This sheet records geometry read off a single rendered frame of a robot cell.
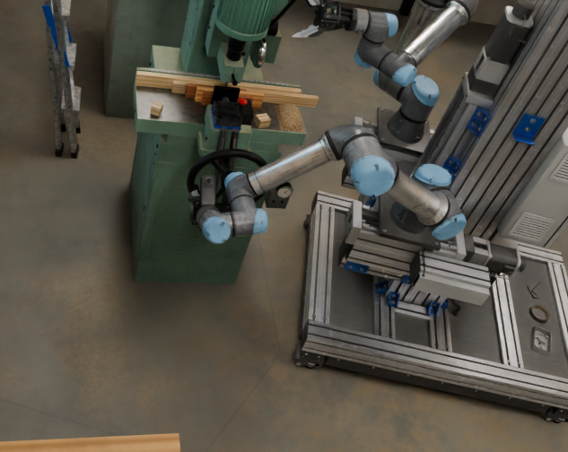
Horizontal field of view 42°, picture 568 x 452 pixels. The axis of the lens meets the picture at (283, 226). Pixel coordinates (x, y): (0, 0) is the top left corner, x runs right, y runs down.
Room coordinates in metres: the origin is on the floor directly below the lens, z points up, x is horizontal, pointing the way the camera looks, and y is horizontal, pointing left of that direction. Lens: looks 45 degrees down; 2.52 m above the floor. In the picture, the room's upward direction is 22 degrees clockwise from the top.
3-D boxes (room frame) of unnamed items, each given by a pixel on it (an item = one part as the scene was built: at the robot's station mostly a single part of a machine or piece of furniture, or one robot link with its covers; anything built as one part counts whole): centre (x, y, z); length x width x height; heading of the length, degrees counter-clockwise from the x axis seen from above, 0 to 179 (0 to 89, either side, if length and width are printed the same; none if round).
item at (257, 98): (2.09, 0.35, 0.93); 0.24 x 0.02 x 0.06; 116
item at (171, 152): (2.23, 0.43, 0.76); 0.57 x 0.45 x 0.09; 26
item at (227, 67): (2.14, 0.38, 1.03); 0.14 x 0.07 x 0.09; 26
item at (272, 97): (2.15, 0.30, 0.92); 0.54 x 0.02 x 0.04; 116
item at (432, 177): (1.96, -0.41, 0.98); 0.13 x 0.12 x 0.14; 31
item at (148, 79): (2.13, 0.39, 0.92); 0.60 x 0.02 x 0.05; 116
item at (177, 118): (2.02, 0.34, 0.87); 0.61 x 0.30 x 0.06; 116
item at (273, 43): (2.35, 0.31, 1.02); 0.09 x 0.07 x 0.12; 116
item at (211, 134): (1.94, 0.30, 0.91); 0.15 x 0.14 x 0.09; 116
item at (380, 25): (2.21, -0.05, 1.34); 0.11 x 0.08 x 0.09; 116
